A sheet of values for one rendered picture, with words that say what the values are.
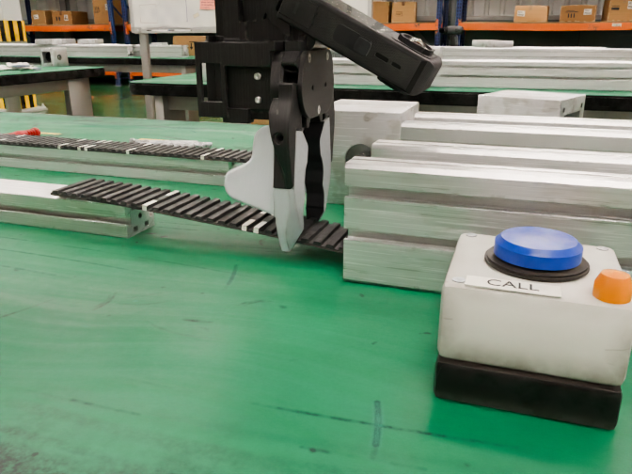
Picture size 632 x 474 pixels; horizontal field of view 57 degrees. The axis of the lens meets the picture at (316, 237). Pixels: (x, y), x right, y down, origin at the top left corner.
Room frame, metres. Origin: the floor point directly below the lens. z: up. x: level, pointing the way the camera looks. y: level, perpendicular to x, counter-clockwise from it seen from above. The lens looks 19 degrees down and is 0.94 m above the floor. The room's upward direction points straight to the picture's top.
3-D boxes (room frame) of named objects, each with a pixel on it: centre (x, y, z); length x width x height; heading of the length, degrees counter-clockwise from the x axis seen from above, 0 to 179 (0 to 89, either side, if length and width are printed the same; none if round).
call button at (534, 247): (0.26, -0.11, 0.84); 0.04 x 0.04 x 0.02
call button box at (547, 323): (0.27, -0.11, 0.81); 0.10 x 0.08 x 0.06; 161
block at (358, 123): (0.61, -0.05, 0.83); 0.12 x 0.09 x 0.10; 161
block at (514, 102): (0.73, -0.26, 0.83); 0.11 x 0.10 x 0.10; 140
